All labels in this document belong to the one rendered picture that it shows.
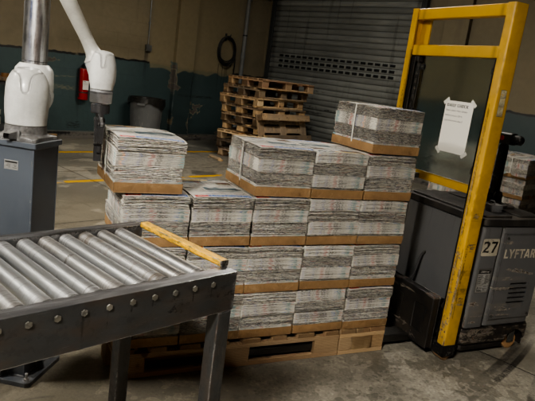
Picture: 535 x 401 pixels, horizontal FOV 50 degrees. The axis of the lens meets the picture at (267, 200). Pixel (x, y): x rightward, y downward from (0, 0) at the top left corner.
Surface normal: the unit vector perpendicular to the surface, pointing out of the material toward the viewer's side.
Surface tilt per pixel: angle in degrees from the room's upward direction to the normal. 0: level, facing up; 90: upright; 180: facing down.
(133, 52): 90
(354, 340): 90
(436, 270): 90
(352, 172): 90
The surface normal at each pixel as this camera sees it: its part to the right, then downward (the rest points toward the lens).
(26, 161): -0.15, 0.19
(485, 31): -0.70, 0.06
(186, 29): 0.70, 0.24
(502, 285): 0.42, 0.25
